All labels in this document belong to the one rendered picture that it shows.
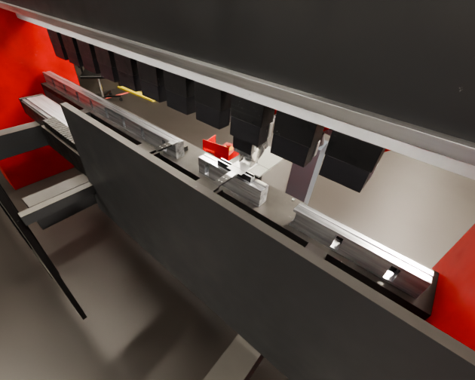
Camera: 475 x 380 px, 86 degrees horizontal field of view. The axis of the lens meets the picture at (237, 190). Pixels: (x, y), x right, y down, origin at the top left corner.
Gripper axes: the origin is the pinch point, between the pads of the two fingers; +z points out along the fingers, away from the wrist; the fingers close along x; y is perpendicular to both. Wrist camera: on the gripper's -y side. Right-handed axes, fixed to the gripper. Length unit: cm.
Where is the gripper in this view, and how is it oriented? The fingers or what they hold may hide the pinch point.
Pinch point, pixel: (246, 162)
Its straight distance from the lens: 120.9
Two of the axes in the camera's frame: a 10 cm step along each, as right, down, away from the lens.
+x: 7.7, 4.4, -4.5
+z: -4.6, 8.8, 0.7
